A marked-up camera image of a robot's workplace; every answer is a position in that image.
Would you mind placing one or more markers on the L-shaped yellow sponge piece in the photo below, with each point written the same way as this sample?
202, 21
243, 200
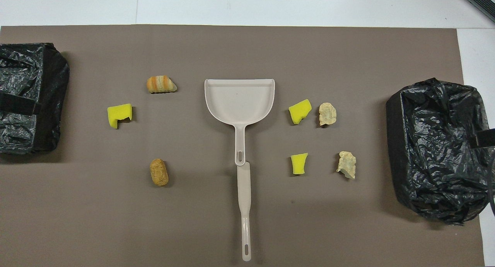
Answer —
116, 114

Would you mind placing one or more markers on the jagged pale bread piece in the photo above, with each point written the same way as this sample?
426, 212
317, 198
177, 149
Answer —
346, 163

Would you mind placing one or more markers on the orange striped bread roll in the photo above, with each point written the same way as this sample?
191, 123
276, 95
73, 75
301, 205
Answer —
160, 84

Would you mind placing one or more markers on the brown oval bread roll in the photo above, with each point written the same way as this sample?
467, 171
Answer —
159, 172

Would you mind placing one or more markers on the oval pale bread piece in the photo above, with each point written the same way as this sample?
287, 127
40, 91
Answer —
327, 114

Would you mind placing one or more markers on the small yellow sponge piece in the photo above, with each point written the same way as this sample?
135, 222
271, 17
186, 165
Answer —
298, 163

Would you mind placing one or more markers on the wedge yellow sponge piece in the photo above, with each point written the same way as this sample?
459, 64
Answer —
298, 111

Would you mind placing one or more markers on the beige plastic dustpan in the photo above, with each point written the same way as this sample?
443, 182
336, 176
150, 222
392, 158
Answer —
239, 101

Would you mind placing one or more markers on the beige hand brush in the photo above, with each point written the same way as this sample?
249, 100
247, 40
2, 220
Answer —
244, 189

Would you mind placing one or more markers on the black bag lined bin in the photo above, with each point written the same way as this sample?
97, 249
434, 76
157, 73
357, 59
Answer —
19, 66
437, 151

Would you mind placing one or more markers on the brown table mat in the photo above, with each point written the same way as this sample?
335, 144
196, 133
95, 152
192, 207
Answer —
232, 46

